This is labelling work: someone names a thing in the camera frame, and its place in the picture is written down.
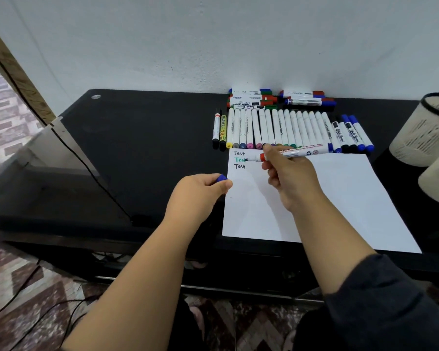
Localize person's right hand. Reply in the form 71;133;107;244
261;144;325;214

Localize person's left hand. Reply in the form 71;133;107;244
163;173;234;235

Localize white whiteboard marker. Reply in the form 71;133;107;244
244;143;330;163

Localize person's left forearm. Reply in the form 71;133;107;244
60;215;208;351

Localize person's right forearm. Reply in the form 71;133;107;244
292;199;378;295

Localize row of white markers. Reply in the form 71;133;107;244
226;107;375;154

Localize yellow green marker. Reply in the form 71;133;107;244
219;109;228;152

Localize thin white red-tipped pen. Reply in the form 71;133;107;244
212;112;221;149

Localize pile of capped whiteboard markers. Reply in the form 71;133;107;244
226;88;337;110

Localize black desk lower shelf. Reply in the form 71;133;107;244
0;215;439;304

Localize white paper sheet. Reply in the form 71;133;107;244
222;147;423;254

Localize person's black trousers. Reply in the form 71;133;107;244
168;296;207;351

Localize dark grey sleeve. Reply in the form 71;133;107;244
293;253;439;351

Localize wooden board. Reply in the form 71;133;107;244
0;17;56;126

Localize black floor cable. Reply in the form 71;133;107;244
0;260;43;323
7;295;102;351

